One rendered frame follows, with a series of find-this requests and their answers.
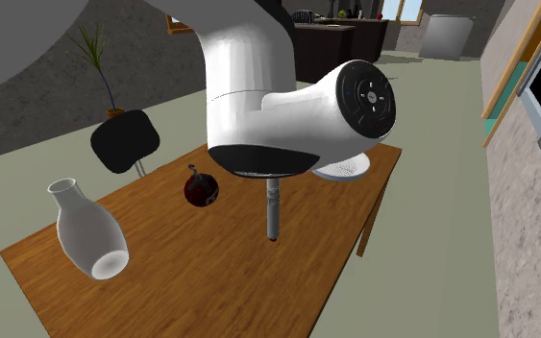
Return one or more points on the dark kitchen counter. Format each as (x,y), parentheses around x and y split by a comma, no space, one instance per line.
(326,44)

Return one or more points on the wooden framed window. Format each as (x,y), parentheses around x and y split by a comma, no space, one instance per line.
(509,93)

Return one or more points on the grey bin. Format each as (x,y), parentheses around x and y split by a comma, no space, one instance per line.
(445,37)

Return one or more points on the wooden framed wall picture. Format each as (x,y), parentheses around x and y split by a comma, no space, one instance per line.
(176,26)

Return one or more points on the dark red apple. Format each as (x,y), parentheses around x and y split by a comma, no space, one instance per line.
(200,189)

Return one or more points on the white round plate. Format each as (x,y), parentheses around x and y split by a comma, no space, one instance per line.
(345,169)

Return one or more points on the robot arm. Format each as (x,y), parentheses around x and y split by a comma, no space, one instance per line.
(251,103)

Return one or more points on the white vase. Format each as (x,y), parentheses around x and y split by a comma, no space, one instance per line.
(87,231)

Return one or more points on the grey pen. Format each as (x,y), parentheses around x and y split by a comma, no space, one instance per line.
(273,210)

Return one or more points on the potted green plant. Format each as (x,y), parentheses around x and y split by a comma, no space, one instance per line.
(96,56)

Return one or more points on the black chair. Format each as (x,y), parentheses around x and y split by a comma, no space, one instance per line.
(125,140)

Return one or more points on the wooden table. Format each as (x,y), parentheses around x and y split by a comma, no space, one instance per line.
(204,276)

